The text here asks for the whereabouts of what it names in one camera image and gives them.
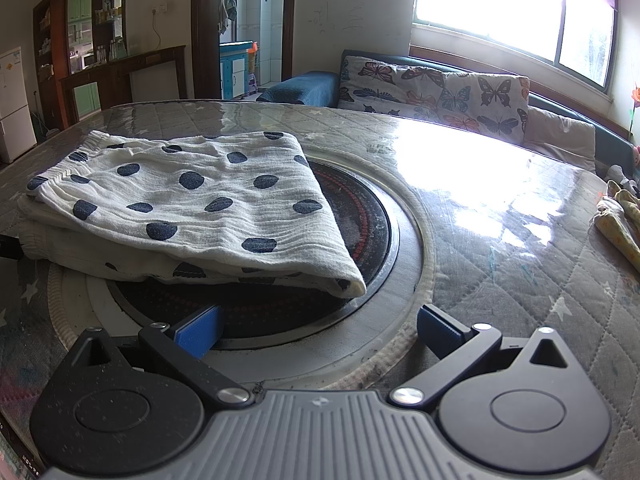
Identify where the grey soft toy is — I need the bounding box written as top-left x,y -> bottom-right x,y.
606,164 -> 640,196

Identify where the butterfly print cushion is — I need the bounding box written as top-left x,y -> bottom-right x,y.
337,52 -> 531,136

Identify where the broom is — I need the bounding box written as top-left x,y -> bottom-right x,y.
31,90 -> 59,139

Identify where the hanging towel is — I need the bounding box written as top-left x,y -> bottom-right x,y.
217,0 -> 237,36

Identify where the round black induction cooktop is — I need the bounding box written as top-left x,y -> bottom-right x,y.
86,149 -> 435,376

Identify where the pink artificial flower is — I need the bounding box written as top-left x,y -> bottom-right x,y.
626,86 -> 640,133

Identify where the white refrigerator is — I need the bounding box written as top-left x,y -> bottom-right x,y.
0,47 -> 38,163

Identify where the white polka dot garment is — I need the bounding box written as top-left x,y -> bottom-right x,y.
17,130 -> 367,298

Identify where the blue quilted sofa armrest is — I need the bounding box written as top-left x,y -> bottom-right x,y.
256,71 -> 341,108

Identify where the dark wooden cabinet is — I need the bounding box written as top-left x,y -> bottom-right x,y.
32,0 -> 187,131

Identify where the yellow cloth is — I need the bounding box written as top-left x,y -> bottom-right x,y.
590,180 -> 640,271

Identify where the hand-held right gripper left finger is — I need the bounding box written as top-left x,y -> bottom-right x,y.
65,304 -> 256,408

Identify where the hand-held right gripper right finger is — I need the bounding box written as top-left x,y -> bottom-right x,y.
390,304 -> 583,408

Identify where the blue bathroom cabinet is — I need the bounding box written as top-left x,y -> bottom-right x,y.
219,40 -> 256,100

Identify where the white pillow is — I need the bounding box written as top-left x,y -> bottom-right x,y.
524,105 -> 597,173

